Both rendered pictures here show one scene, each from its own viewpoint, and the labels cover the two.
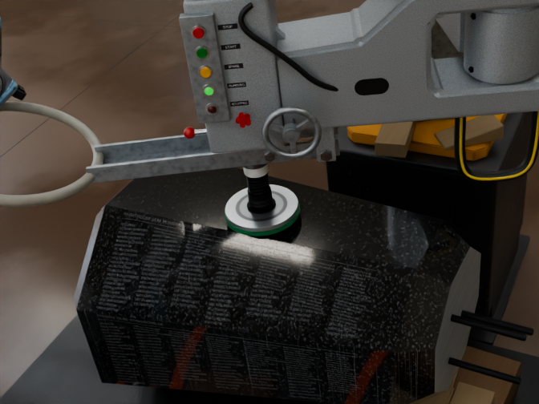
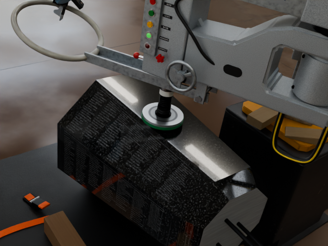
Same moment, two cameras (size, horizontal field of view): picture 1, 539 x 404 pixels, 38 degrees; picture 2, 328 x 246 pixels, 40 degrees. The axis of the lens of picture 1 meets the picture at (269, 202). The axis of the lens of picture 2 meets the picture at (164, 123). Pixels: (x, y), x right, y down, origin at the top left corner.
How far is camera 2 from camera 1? 0.53 m
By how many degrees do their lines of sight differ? 13
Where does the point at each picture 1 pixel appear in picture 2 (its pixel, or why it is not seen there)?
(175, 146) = (133, 62)
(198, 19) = not seen: outside the picture
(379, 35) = (245, 43)
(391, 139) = (258, 116)
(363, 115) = (223, 85)
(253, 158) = (163, 84)
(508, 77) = (309, 99)
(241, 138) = (158, 69)
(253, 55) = (177, 26)
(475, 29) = (302, 64)
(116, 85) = not seen: hidden behind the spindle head
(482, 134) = (310, 138)
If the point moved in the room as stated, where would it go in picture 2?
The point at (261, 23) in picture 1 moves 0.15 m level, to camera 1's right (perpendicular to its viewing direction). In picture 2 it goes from (186, 10) to (221, 19)
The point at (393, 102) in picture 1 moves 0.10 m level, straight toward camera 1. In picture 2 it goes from (241, 85) to (231, 93)
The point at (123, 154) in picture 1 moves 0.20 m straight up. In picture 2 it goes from (108, 55) to (111, 19)
